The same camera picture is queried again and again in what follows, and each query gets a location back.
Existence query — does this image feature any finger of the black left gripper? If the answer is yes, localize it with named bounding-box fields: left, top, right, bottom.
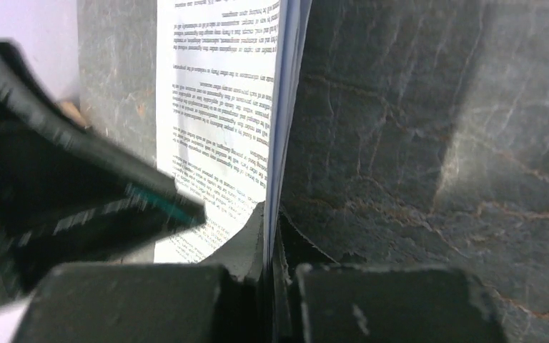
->
left=0, top=41, right=206, bottom=307

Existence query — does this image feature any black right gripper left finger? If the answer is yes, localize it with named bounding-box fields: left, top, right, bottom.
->
left=13, top=203, right=264, bottom=342

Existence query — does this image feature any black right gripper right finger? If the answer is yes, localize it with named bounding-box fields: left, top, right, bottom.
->
left=273, top=213, right=507, bottom=342

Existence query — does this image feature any white printed paper stack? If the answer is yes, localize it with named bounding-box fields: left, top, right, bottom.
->
left=154, top=1, right=311, bottom=263

